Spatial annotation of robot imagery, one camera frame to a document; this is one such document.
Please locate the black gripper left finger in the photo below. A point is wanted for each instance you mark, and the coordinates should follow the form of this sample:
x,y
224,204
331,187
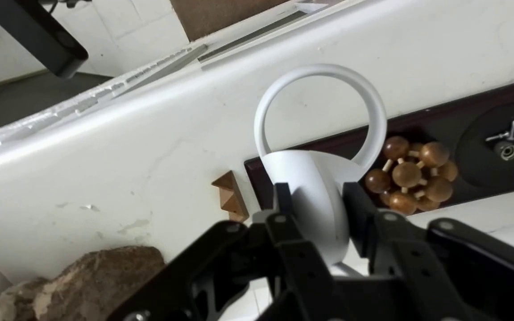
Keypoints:
x,y
233,273

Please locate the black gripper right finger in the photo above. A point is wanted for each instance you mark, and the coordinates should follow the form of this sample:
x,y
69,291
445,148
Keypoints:
x,y
436,273

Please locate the small wooden pyramid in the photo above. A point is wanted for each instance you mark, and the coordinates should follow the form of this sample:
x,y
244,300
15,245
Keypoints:
x,y
224,180
235,207

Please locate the wooden bead cluster toy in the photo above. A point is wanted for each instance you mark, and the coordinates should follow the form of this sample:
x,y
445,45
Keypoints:
x,y
409,175

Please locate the black round disc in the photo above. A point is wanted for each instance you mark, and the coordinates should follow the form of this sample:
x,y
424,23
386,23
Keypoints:
x,y
490,161

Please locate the white cabinet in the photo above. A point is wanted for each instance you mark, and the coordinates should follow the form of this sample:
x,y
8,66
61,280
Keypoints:
x,y
151,148

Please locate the dark brown wooden tray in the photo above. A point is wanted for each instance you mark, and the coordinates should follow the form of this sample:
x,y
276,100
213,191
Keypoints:
x,y
436,118

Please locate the grey brown rock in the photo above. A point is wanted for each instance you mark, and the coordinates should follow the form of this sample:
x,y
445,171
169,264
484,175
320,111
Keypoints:
x,y
8,303

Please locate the black flat bar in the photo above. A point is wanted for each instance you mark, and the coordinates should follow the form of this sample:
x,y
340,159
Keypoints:
x,y
36,32

